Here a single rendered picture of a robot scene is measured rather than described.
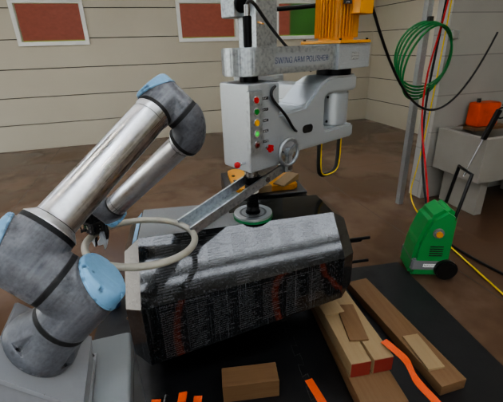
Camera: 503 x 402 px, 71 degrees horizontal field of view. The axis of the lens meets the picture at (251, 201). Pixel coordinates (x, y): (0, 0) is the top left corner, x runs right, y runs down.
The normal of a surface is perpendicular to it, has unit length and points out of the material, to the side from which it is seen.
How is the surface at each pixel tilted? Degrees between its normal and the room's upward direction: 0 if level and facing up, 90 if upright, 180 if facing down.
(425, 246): 90
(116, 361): 0
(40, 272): 67
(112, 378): 0
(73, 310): 84
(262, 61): 90
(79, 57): 90
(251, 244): 45
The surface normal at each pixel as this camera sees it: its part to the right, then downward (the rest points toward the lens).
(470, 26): 0.29, 0.37
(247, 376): -0.03, -0.92
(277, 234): 0.15, -0.38
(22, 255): 0.56, -0.15
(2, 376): 0.69, -0.72
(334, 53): 0.65, 0.29
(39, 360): 0.47, 0.06
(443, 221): -0.08, 0.40
